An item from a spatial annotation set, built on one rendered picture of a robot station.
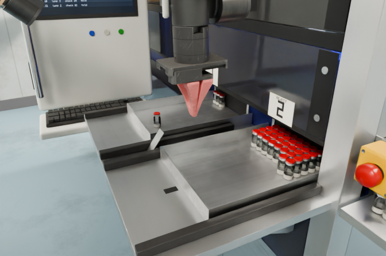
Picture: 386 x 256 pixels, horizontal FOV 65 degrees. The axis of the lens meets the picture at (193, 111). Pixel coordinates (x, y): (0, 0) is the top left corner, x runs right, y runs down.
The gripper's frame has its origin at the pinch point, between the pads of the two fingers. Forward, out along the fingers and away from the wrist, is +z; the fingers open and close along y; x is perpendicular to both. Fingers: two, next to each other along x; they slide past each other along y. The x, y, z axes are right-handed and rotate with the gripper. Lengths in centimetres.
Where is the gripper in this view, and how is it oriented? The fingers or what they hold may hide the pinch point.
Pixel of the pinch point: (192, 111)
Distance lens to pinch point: 52.8
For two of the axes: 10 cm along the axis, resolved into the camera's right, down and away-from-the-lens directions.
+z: 0.2, 9.2, 4.0
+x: -4.3, -3.5, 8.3
